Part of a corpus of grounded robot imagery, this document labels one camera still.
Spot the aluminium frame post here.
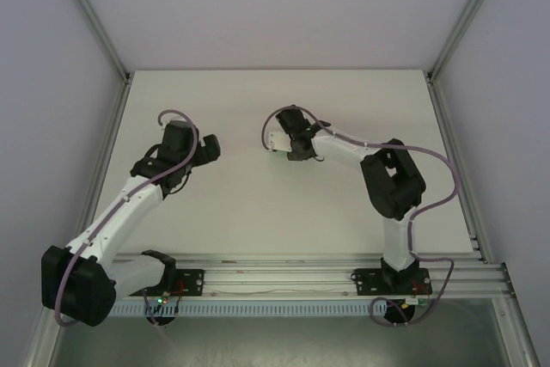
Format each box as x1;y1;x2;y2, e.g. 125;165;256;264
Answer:
427;0;513;81
52;0;131;83

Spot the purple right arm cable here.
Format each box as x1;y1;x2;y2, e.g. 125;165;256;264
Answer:
261;104;463;327

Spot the black round cable grommet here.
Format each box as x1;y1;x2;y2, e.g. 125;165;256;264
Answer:
383;300;416;327

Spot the grey metal sheet panel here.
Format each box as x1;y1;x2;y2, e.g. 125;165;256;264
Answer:
50;314;510;367

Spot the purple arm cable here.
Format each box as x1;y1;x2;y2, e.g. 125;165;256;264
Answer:
52;108;203;329
261;104;463;327

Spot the aluminium mounting rail beam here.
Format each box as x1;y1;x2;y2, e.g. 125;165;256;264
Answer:
98;254;516;300

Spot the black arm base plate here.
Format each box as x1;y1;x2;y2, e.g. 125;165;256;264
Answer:
162;267;205;297
351;266;431;298

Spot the grey slotted cable duct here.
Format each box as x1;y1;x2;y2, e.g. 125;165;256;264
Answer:
110;302;388;317

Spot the aluminium table side rail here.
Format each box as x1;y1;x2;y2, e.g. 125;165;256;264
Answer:
68;74;133;256
425;74;495;265

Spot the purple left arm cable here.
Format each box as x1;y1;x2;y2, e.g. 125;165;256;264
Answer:
52;108;203;329

